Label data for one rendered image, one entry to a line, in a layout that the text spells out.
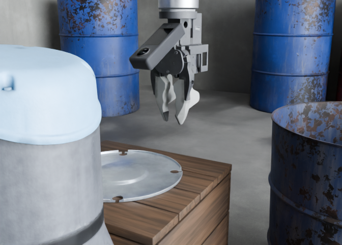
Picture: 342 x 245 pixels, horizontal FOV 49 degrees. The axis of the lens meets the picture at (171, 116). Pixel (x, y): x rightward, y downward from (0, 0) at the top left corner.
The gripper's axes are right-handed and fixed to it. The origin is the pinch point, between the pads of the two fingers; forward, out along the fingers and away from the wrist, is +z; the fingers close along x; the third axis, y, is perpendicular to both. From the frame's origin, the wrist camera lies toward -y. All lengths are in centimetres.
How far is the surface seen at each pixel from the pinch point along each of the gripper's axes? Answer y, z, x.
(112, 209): -12.2, 16.6, 4.4
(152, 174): 4.8, 16.5, 9.6
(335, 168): 15.4, 8.5, -27.2
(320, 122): 50, 10, -12
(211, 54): 253, 19, 163
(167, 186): 1.7, 16.5, 2.6
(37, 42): 105, 2, 223
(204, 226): 6.4, 25.6, -4.1
